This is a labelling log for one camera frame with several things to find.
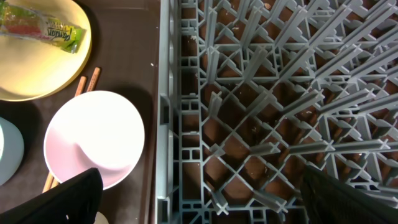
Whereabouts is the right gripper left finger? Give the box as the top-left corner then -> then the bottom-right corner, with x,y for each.
1,167 -> 103,224

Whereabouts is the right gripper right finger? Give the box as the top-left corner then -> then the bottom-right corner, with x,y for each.
300,166 -> 397,224

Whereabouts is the pink bowl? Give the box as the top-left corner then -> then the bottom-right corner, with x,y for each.
44,91 -> 145,189

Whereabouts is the light blue bowl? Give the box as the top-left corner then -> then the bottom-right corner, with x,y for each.
1,118 -> 24,185

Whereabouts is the wooden chopstick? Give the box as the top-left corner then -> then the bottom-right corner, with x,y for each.
49,67 -> 102,189
42,77 -> 87,193

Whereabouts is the green snack wrapper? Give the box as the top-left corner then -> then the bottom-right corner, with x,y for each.
1,1 -> 85,54

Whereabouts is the grey dishwasher rack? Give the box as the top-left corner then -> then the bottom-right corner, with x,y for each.
154,0 -> 397,223

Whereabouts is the yellow plate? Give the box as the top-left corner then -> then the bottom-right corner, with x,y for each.
1,0 -> 92,101

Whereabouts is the dark brown serving tray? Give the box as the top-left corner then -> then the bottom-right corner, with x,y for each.
1,1 -> 160,223

